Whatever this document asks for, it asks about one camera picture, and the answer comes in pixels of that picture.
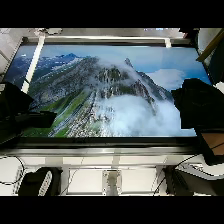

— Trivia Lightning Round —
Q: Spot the black garment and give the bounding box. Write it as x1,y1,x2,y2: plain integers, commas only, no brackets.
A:
171,77,224,130

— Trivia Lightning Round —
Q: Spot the black cable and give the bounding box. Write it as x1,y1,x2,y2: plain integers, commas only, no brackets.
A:
152,153,201,196
0,155,26,186

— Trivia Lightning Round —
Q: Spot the silver frame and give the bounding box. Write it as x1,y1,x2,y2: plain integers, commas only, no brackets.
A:
0,145,224,197

